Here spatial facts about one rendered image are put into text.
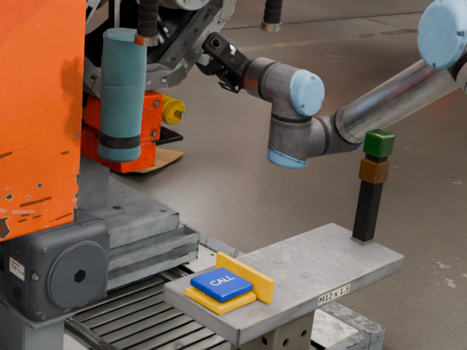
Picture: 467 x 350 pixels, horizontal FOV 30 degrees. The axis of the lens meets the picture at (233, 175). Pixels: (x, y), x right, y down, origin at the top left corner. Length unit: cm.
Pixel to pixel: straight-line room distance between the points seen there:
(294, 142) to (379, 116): 19
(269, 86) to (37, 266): 63
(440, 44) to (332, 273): 42
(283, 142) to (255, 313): 64
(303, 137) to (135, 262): 52
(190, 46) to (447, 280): 107
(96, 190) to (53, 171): 79
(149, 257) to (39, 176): 85
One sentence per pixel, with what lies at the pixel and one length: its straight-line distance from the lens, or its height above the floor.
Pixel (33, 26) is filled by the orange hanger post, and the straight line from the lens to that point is 126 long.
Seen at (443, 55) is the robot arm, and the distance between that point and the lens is 146.
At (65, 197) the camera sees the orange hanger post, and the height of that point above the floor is 57.
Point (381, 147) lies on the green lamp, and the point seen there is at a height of 64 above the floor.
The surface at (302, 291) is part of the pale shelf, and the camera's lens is 141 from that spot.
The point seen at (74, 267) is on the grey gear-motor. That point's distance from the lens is 166.
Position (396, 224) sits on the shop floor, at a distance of 289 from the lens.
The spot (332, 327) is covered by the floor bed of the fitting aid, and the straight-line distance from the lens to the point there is 208.
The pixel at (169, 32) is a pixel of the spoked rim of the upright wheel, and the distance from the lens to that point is 207.
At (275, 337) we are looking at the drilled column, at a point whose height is 37.
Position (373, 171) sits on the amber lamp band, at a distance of 155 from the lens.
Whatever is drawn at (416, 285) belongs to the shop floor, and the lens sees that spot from 252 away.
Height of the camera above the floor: 111
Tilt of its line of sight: 21 degrees down
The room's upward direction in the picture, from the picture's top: 6 degrees clockwise
